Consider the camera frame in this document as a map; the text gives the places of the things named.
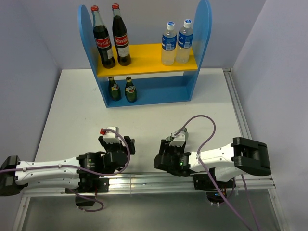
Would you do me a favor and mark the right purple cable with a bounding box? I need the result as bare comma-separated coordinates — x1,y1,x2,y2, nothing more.
174,115,262,231

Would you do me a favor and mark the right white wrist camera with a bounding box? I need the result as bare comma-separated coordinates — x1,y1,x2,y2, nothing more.
169,132,186,147

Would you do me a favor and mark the left cola glass bottle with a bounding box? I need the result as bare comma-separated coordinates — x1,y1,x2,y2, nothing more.
91,5,116,69

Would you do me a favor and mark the blue and yellow shelf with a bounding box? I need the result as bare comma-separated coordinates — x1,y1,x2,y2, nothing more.
77,0,212,107

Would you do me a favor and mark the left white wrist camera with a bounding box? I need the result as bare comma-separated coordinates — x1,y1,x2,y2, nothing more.
100,127,120,144

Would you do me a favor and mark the aluminium side rail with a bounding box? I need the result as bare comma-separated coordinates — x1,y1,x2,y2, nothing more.
223,68,290,231

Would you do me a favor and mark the right cola glass bottle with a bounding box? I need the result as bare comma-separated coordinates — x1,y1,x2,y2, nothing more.
112,3,131,66

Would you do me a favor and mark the clear glass bottle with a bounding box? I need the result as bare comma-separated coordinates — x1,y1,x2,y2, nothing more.
180,128,189,141
166,135,174,141

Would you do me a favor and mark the cola glass bottle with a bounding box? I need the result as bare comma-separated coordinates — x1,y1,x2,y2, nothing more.
91,5,116,69
112,3,131,66

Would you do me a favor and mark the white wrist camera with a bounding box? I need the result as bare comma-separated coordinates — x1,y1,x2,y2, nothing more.
100,127,120,144
169,132,186,147

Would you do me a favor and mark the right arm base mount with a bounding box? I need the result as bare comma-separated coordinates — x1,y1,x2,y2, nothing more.
193,174,236,206

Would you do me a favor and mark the Pocari Sweat bottle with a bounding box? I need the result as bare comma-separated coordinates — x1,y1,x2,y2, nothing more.
176,19,193,64
161,21,177,66

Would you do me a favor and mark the aluminium front rail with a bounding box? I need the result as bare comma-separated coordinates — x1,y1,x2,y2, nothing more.
13,173,279,231

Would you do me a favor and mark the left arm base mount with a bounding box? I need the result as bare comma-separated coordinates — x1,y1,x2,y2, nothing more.
65,178,109,212

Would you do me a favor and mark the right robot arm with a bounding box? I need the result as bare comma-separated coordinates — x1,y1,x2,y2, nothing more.
154,136,271,188

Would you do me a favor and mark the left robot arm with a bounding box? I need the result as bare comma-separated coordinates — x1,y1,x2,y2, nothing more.
0,136,135,196

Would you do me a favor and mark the green Perrier bottle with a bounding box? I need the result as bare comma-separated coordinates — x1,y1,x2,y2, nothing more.
125,77,137,103
108,77,122,101

